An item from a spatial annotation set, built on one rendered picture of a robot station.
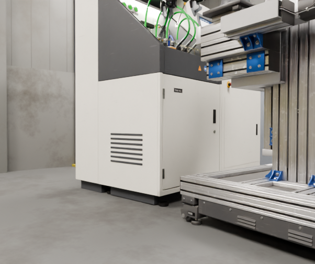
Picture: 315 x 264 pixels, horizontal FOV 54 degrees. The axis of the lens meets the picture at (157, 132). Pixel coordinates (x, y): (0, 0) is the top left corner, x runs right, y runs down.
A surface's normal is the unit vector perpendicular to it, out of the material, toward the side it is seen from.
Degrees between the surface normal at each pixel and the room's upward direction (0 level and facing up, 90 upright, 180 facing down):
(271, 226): 90
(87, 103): 90
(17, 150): 90
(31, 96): 90
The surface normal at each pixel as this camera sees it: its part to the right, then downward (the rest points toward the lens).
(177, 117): 0.75, 0.02
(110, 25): -0.66, 0.01
